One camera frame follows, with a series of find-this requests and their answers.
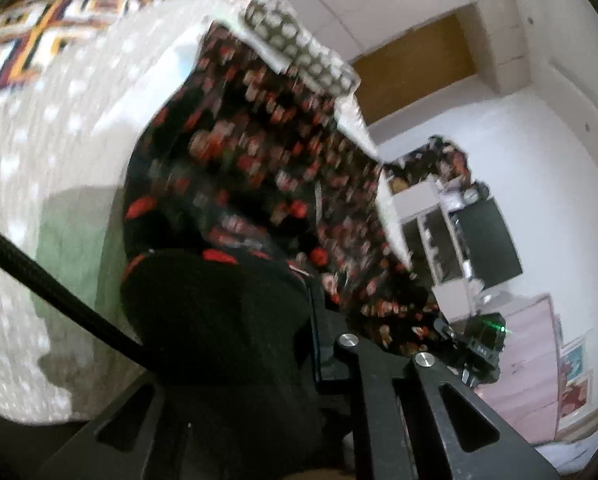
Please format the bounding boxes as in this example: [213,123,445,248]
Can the black floral zip robe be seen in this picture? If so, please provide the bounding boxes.
[119,22,455,480]

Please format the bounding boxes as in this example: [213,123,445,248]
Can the pink cabinet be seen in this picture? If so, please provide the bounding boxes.
[479,294,563,447]

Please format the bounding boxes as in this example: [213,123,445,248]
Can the olive hedgehog print pillow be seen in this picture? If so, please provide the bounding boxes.
[239,0,361,97]

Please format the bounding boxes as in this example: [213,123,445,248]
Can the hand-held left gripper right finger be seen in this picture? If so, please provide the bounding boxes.
[306,275,561,480]

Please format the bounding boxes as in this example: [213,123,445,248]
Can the wooden door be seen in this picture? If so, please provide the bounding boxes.
[351,12,480,126]

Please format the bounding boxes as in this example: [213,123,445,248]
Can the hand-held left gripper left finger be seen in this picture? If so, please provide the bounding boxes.
[39,375,192,480]

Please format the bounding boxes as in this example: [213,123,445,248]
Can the blue wall poster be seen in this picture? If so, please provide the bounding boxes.
[560,337,588,377]

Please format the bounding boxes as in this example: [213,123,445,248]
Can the red wall poster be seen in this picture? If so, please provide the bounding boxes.
[560,375,593,419]

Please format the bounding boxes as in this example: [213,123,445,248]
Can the white shelf unit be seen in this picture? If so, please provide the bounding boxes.
[389,180,482,322]

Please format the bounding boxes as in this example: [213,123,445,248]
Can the orange patterned rug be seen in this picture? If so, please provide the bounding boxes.
[0,0,152,113]

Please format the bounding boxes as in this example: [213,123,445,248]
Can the floral cloth pile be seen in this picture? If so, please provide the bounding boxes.
[384,135,474,197]

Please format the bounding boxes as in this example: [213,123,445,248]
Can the black television screen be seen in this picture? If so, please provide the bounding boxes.
[452,197,524,291]

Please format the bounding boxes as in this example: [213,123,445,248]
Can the black cable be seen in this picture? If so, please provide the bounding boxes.
[0,217,152,373]

